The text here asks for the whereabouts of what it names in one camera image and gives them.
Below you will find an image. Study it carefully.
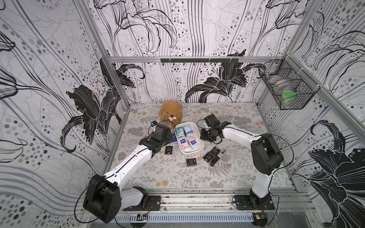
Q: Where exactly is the teal cartoon tissue pack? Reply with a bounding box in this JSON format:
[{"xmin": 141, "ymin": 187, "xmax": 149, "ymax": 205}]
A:
[{"xmin": 175, "ymin": 127, "xmax": 185, "ymax": 139}]

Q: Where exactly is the pink Tempo tissue pack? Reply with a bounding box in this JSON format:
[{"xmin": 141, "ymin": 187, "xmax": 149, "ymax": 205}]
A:
[{"xmin": 177, "ymin": 137, "xmax": 189, "ymax": 150}]

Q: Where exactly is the black long tissue pack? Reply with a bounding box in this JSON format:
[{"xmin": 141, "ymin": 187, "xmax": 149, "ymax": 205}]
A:
[{"xmin": 202, "ymin": 147, "xmax": 221, "ymax": 163}]

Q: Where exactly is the light blue tissue pack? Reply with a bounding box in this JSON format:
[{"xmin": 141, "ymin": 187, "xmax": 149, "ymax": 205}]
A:
[{"xmin": 183, "ymin": 124, "xmax": 194, "ymax": 137}]

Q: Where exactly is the grey black stapler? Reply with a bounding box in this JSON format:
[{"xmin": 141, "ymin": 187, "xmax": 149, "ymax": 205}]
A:
[{"xmin": 210, "ymin": 150, "xmax": 226, "ymax": 167}]

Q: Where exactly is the black square tissue pack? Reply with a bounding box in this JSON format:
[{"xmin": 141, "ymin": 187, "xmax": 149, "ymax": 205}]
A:
[{"xmin": 186, "ymin": 158, "xmax": 197, "ymax": 167}]

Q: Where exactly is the white blue tissue pack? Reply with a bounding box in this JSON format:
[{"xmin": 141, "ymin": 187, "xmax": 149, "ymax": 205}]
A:
[{"xmin": 188, "ymin": 137, "xmax": 199, "ymax": 149}]

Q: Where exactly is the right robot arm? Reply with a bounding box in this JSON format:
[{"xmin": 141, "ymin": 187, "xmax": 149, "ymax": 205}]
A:
[{"xmin": 201, "ymin": 114, "xmax": 284, "ymax": 200}]

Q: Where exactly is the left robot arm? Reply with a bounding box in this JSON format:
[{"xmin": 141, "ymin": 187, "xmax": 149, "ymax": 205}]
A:
[{"xmin": 82, "ymin": 124, "xmax": 174, "ymax": 223}]

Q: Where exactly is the white plastic storage box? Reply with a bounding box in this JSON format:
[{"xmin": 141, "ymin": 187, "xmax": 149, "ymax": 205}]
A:
[{"xmin": 175, "ymin": 121, "xmax": 204, "ymax": 156}]

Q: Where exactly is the brown teddy bear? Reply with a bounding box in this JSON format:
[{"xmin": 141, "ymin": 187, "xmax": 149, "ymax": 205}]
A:
[{"xmin": 158, "ymin": 100, "xmax": 183, "ymax": 125}]

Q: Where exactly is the green lidded cup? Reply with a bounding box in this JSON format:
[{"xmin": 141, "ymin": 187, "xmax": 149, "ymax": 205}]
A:
[{"xmin": 281, "ymin": 90, "xmax": 296, "ymax": 109}]

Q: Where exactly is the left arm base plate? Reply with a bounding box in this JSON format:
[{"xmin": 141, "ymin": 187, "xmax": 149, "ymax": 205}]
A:
[{"xmin": 123, "ymin": 195, "xmax": 161, "ymax": 212}]

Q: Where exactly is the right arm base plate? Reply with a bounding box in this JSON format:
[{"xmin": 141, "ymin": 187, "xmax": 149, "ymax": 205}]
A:
[{"xmin": 232, "ymin": 194, "xmax": 275, "ymax": 211}]

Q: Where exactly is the black wire basket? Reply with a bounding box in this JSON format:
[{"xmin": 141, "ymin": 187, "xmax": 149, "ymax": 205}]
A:
[{"xmin": 259, "ymin": 59, "xmax": 320, "ymax": 110}]

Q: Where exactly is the white slotted cable duct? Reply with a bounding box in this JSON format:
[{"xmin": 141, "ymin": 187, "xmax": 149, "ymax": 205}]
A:
[{"xmin": 112, "ymin": 212, "xmax": 254, "ymax": 223}]

